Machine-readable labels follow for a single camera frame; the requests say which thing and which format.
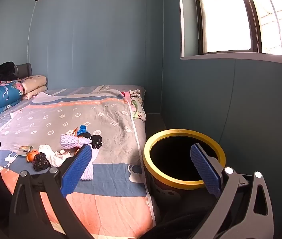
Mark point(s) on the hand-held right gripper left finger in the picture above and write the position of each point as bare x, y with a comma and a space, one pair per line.
77, 169

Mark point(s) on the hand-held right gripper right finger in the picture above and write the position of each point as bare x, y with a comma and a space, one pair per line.
205, 169

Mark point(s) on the white paper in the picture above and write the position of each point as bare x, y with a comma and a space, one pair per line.
52, 155

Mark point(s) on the silver and red snack wrapper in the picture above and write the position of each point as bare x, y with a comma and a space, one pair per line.
24, 149

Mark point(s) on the orange wrapper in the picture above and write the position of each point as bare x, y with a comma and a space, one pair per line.
74, 131

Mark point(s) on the black bin with gold rim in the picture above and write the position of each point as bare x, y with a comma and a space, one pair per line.
155, 176

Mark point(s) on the blue crumpled bag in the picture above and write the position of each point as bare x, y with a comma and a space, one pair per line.
82, 129

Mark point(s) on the blue floral folded quilt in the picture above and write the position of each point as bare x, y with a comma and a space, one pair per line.
2, 97

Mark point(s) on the black clothes pile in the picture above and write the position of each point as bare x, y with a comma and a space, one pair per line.
2, 72

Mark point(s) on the cream pillows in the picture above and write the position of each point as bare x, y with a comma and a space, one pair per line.
35, 83

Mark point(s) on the floral light cloth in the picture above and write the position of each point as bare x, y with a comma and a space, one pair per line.
137, 107

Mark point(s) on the small pink item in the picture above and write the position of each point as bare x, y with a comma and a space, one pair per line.
126, 94

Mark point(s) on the grey bed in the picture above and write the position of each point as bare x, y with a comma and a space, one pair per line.
121, 88

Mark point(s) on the dark framed window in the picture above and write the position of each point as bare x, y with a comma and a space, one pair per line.
220, 17

